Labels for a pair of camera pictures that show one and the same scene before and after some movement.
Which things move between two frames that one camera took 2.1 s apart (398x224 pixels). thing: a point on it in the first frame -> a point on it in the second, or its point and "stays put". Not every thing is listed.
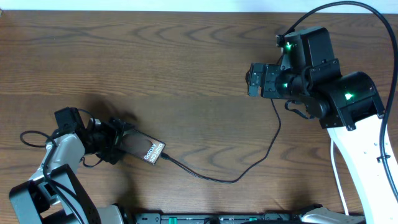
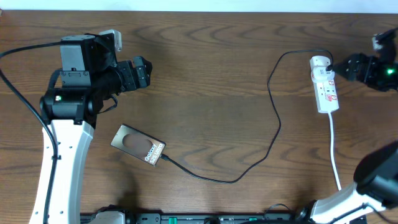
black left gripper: x=114 y=135 -> x=142 y=79
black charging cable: x=170 y=158 stays put
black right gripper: x=272 y=72 -> x=367 y=76
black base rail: x=214 y=218 stays put
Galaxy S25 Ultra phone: x=141 y=146 stays put
